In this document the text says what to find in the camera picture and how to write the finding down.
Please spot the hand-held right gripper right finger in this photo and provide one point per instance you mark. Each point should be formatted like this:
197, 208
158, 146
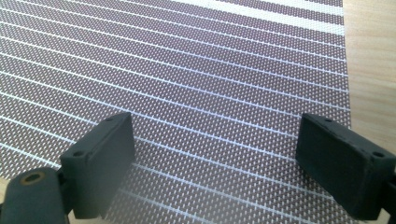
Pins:
342, 165

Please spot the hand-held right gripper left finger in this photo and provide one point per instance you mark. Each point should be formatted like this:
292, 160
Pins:
99, 161

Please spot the grey striped placemat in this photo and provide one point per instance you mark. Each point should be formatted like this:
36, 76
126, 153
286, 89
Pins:
186, 77

